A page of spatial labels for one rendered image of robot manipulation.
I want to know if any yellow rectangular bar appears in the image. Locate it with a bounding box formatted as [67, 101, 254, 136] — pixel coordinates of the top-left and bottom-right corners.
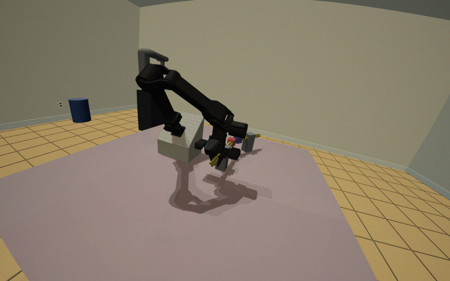
[209, 141, 233, 171]

